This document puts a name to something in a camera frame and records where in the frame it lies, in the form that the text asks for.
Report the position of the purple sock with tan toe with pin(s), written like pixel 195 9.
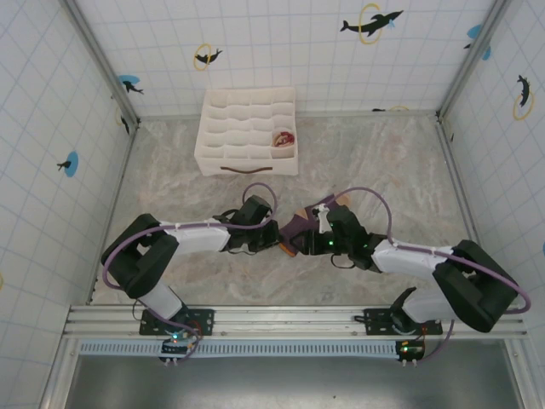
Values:
pixel 298 226

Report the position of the tan sock with red toe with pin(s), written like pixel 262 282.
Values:
pixel 283 138

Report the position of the white fabric organizer box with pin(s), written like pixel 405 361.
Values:
pixel 238 132

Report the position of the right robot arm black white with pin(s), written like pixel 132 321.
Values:
pixel 477 289

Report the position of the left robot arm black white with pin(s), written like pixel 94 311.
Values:
pixel 140 264

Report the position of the shark sticker blue circle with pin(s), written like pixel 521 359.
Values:
pixel 130 85

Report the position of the fish sticker blue oval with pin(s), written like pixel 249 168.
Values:
pixel 70 164

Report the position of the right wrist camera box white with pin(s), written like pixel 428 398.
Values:
pixel 322 217

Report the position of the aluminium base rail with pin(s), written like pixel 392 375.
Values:
pixel 277 315

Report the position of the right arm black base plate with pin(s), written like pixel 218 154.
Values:
pixel 374 319

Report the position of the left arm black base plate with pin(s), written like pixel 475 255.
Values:
pixel 204 317

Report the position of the aluminium table edge rail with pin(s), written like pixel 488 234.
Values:
pixel 362 114
pixel 462 200
pixel 115 213

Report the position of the aluminium corner post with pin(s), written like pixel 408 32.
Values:
pixel 102 59
pixel 472 59

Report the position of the blue patch wall sticker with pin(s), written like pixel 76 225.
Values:
pixel 476 32

